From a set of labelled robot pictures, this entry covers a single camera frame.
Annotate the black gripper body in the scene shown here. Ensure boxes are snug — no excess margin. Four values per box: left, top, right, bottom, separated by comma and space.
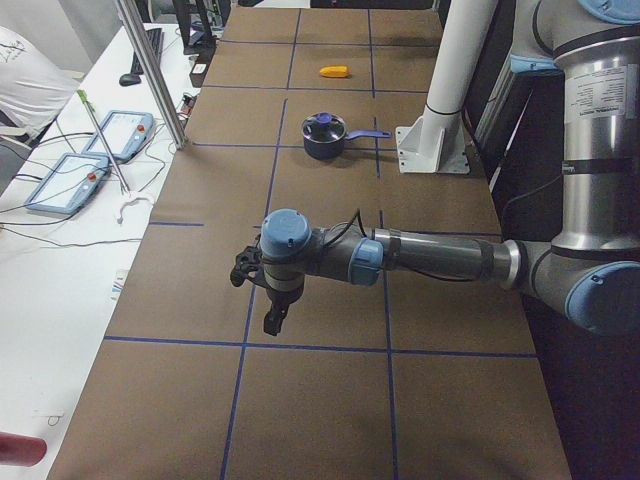
267, 287, 301, 316

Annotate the glass pot lid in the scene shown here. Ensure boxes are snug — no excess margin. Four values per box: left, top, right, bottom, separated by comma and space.
301, 112, 347, 143

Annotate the yellow toy corn cob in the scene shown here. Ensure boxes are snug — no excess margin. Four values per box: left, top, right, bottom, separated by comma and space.
319, 65, 351, 79

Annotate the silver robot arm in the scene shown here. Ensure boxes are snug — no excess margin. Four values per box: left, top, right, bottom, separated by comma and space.
253, 1, 639, 335

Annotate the dark blue saucepan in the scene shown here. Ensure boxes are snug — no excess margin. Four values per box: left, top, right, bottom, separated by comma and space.
301, 112, 391, 160

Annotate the white plastic hook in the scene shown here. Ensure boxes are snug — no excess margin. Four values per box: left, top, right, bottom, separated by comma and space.
115, 191, 155, 224

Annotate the metal rod with green tip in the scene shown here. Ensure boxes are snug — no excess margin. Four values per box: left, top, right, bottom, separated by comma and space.
76, 89, 131, 194

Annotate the far blue teach pendant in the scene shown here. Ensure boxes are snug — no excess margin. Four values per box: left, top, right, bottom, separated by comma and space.
100, 110, 154, 164

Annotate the blue teach pendant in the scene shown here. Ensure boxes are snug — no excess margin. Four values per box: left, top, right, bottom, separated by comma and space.
100, 110, 154, 164
24, 153, 110, 214

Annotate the near blue teach pendant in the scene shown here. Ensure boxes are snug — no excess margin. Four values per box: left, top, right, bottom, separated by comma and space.
24, 153, 110, 214

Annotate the black computer mouse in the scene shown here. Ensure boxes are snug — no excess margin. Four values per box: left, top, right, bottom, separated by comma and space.
119, 73, 141, 87

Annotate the red cylinder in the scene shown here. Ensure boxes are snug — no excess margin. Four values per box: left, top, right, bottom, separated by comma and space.
0, 432, 47, 467

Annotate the black keyboard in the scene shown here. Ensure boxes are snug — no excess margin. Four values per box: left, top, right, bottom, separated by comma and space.
130, 27, 165, 74

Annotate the person in white shirt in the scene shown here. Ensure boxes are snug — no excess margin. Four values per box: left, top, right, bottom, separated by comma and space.
1, 27, 79, 139

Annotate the white support pole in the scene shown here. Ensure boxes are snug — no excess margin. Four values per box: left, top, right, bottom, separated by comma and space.
424, 0, 498, 116

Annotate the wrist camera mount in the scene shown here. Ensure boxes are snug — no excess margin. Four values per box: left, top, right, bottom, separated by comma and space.
230, 246, 266, 288

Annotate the white pole base bracket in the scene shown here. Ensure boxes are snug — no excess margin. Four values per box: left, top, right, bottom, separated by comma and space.
395, 110, 470, 175

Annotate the aluminium frame post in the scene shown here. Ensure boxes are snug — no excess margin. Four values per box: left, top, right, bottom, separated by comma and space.
115, 0, 187, 150

